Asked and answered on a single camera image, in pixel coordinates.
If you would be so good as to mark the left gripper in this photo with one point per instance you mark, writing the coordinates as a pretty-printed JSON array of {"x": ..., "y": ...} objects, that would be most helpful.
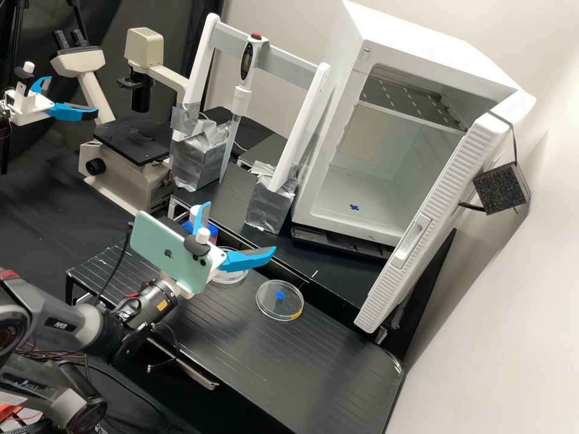
[{"x": 29, "y": 107}]

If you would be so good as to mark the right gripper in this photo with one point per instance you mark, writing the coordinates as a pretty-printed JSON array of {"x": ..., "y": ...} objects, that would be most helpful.
[{"x": 187, "y": 290}]

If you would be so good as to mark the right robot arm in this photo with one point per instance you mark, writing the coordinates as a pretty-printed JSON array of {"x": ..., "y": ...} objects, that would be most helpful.
[{"x": 68, "y": 321}]

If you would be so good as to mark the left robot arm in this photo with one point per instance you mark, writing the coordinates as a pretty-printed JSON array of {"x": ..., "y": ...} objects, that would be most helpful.
[{"x": 3, "y": 120}]

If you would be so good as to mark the blue bottle holder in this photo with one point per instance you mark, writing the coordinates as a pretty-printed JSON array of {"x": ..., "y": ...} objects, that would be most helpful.
[{"x": 212, "y": 236}]

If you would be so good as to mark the small bottle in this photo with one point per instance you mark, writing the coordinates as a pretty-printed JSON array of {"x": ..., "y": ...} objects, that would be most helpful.
[{"x": 195, "y": 216}]

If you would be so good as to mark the petri dish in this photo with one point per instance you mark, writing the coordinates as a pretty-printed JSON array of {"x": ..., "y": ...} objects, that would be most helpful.
[
  {"x": 280, "y": 300},
  {"x": 230, "y": 278}
]

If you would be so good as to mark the black tray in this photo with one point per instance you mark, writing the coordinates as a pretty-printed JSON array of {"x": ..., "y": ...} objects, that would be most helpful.
[{"x": 267, "y": 151}]

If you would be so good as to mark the cream microscope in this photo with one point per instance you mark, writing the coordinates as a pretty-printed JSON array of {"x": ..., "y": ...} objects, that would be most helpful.
[{"x": 126, "y": 167}]

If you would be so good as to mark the white pipette stand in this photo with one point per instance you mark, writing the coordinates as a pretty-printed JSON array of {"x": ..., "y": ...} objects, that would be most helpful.
[{"x": 298, "y": 135}]

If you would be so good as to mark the pipette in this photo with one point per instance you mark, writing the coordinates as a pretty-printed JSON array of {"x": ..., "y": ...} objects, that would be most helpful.
[{"x": 246, "y": 59}]

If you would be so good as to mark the incubator door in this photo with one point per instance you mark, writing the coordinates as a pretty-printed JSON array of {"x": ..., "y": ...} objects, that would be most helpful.
[{"x": 434, "y": 217}]

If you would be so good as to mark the white incubator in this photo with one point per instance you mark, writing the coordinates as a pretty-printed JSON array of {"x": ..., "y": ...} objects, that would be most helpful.
[{"x": 434, "y": 59}]

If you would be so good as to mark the right wrist camera phone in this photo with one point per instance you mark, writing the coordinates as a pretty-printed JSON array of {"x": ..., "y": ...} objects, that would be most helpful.
[{"x": 167, "y": 246}]

